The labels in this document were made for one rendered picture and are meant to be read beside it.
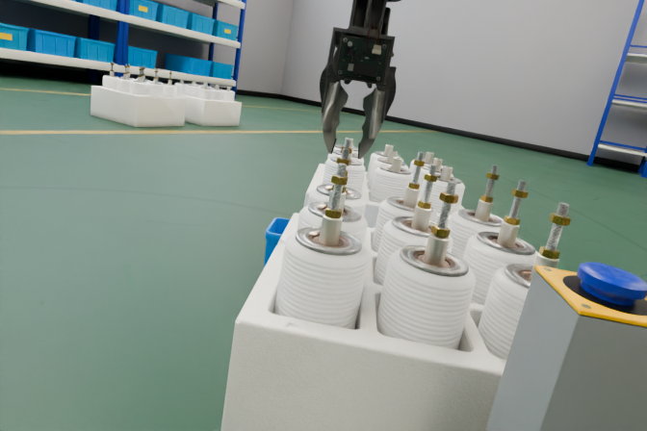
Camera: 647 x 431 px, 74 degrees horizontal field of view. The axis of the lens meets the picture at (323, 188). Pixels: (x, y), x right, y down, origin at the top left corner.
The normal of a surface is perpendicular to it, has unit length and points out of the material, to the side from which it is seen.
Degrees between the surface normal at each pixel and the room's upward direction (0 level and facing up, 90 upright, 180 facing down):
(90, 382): 0
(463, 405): 90
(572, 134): 90
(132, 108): 90
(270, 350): 90
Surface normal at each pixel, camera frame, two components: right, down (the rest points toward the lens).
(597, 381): -0.08, 0.22
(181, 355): 0.16, -0.96
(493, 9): -0.53, 0.11
